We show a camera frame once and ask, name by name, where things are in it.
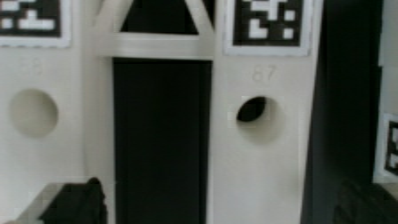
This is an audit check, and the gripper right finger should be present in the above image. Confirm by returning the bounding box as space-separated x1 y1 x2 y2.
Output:
332 181 398 224

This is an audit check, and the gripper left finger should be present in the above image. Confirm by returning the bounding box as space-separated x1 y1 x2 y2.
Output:
10 177 108 224

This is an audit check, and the white chair back frame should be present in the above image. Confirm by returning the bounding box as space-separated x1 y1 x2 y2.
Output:
0 0 323 224

